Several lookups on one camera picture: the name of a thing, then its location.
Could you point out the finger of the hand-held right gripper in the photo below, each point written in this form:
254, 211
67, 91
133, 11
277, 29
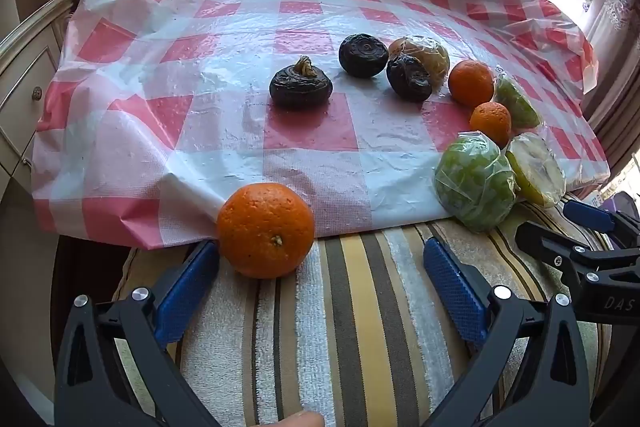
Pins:
590, 214
555, 249

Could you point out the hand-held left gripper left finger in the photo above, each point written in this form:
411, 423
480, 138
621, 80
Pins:
187, 294

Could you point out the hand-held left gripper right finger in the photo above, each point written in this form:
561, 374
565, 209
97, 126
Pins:
452, 289

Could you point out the yellow fruit half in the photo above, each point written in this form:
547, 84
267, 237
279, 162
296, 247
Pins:
537, 172

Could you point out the large orange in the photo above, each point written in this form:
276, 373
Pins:
265, 232

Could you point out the large green fruit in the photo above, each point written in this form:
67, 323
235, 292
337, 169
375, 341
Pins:
472, 182

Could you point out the water chestnut with stem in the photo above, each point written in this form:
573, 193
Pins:
300, 89

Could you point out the person's left hand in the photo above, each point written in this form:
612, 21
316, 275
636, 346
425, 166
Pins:
300, 420

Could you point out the brown drape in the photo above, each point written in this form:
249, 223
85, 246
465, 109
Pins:
617, 127

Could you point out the striped towel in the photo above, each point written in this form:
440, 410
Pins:
360, 332

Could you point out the wrapped green fruit piece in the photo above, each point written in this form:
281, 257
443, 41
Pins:
517, 104

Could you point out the small orange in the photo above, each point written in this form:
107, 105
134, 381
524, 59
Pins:
491, 123

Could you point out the medium orange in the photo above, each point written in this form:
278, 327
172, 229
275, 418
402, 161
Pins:
471, 83

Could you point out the dark water chestnut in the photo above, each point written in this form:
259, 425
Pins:
362, 56
407, 77

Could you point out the wrapped brown fruit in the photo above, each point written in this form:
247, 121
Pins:
427, 52

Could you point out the cabinet drawer knob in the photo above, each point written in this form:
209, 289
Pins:
36, 93

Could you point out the red checkered plastic tablecloth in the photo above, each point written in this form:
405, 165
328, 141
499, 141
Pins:
225, 32

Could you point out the cream cabinet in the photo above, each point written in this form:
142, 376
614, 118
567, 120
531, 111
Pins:
25, 62

